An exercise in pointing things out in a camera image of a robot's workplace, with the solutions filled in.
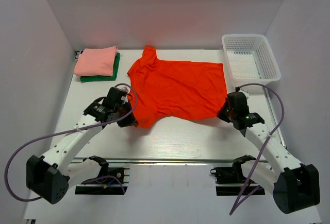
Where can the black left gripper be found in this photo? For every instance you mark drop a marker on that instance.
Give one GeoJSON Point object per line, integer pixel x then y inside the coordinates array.
{"type": "Point", "coordinates": [126, 117]}

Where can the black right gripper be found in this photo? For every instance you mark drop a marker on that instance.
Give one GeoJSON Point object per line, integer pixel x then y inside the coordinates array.
{"type": "Point", "coordinates": [224, 113]}

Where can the orange t-shirt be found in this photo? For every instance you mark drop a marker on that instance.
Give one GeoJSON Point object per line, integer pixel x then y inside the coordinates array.
{"type": "Point", "coordinates": [182, 89]}

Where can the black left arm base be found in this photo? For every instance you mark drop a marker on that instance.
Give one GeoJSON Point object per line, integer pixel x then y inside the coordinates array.
{"type": "Point", "coordinates": [109, 181]}

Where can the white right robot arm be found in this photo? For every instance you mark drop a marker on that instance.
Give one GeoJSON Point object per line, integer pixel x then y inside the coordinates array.
{"type": "Point", "coordinates": [293, 185]}

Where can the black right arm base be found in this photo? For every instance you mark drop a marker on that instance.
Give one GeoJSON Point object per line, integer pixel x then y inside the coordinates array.
{"type": "Point", "coordinates": [230, 179]}

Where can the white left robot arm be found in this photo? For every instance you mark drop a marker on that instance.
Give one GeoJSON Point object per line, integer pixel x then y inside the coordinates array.
{"type": "Point", "coordinates": [52, 174]}

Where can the folded green t-shirt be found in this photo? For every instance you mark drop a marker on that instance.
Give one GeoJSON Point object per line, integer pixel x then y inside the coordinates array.
{"type": "Point", "coordinates": [98, 78]}

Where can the folded pink t-shirt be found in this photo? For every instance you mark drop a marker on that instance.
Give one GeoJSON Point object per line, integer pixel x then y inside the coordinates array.
{"type": "Point", "coordinates": [94, 62]}

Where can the white plastic basket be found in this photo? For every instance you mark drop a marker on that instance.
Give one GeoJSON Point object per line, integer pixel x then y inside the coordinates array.
{"type": "Point", "coordinates": [249, 59]}

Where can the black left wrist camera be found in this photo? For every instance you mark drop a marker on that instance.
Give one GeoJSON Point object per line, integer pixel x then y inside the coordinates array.
{"type": "Point", "coordinates": [115, 97]}

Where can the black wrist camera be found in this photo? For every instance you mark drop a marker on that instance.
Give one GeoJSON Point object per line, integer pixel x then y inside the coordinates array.
{"type": "Point", "coordinates": [237, 101]}
{"type": "Point", "coordinates": [115, 97]}

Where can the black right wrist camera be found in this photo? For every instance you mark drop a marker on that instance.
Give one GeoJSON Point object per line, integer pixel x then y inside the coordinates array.
{"type": "Point", "coordinates": [237, 101]}

